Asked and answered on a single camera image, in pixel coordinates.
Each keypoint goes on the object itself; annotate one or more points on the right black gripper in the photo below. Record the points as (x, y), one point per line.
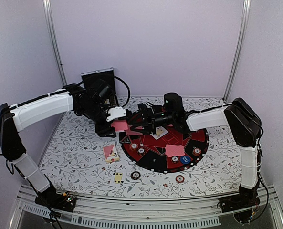
(149, 122)

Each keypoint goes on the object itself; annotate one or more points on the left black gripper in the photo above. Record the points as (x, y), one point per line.
(104, 130)

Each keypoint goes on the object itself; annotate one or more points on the triangular all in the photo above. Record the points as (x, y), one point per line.
(126, 140)

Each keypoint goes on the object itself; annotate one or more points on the red playing card deck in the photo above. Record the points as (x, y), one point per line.
(119, 125)

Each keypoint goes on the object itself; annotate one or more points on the eight of clubs card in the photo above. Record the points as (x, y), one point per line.
(160, 132)

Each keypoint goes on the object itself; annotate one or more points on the orange chips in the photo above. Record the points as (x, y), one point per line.
(196, 151)
(133, 146)

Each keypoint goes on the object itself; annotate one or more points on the dark chips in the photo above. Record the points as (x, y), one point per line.
(141, 151)
(174, 159)

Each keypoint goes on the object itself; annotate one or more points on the dark red chip stack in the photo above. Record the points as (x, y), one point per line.
(135, 175)

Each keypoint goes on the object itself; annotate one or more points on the blue small blind button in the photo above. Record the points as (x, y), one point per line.
(185, 160)

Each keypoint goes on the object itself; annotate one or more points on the four of clubs card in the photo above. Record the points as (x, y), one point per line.
(118, 178)

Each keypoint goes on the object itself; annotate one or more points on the orange chip stack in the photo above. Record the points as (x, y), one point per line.
(179, 179)

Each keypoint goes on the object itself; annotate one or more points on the single red dealt card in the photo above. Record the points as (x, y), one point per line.
(129, 132)

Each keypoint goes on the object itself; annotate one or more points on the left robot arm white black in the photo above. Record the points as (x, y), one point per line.
(96, 103)

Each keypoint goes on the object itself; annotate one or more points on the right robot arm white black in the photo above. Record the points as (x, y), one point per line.
(245, 126)

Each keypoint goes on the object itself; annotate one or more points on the aluminium poker case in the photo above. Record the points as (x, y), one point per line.
(97, 78)

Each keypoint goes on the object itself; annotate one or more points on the playing card box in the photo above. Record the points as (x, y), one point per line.
(111, 154)

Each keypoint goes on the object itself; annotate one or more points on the round red black poker mat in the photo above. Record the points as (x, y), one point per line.
(155, 159)

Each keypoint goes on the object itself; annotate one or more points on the floral white table cloth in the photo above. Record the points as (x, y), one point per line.
(75, 161)

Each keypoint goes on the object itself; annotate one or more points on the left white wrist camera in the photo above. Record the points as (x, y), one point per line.
(115, 113)

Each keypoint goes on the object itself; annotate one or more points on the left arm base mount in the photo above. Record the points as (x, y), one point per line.
(53, 200)

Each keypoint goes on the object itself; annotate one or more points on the front aluminium rail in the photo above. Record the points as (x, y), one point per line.
(98, 212)

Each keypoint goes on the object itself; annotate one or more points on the left aluminium frame post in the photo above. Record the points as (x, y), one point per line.
(54, 43)

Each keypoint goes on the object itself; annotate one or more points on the aluminium frame post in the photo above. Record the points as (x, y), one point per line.
(54, 43)
(239, 45)

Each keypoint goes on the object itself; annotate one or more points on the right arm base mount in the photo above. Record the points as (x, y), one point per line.
(237, 202)

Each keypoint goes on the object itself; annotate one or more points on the right aluminium frame post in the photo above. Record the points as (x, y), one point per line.
(239, 45)

